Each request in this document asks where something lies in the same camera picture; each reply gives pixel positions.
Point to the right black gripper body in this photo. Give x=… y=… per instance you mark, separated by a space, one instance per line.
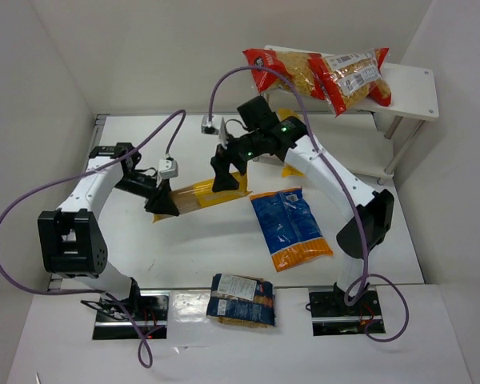
x=227 y=163

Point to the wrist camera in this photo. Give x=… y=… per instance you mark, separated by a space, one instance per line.
x=167 y=169
x=215 y=125

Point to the large yellow spaghetti bag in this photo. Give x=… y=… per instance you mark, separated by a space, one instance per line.
x=200 y=195

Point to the red pasta bag left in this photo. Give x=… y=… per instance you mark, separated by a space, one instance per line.
x=292 y=65

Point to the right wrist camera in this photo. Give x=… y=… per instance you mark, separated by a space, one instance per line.
x=215 y=125

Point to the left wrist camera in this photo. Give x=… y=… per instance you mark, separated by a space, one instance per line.
x=167 y=169

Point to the red pasta bag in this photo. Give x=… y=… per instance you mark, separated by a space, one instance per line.
x=347 y=79
x=292 y=65

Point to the red pasta bag right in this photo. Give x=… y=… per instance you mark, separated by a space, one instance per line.
x=347 y=79

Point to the dark blue pasta bag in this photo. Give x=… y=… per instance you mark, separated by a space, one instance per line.
x=241 y=301

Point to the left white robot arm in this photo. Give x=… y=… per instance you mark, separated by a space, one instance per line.
x=71 y=241

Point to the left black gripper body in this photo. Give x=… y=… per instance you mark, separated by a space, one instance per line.
x=157 y=196

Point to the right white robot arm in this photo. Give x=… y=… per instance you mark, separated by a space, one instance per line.
x=368 y=213

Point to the small yellow spaghetti bag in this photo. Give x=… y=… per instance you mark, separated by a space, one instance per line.
x=288 y=170

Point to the blue orange pasta bag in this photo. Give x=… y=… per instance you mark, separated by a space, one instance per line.
x=290 y=230

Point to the white two-tier shelf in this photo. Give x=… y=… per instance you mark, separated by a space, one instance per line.
x=370 y=139

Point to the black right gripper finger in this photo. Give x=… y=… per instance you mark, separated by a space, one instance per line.
x=241 y=165
x=223 y=179

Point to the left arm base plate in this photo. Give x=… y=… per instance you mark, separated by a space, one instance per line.
x=151 y=318

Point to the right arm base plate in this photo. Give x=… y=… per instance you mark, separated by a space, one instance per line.
x=330 y=316

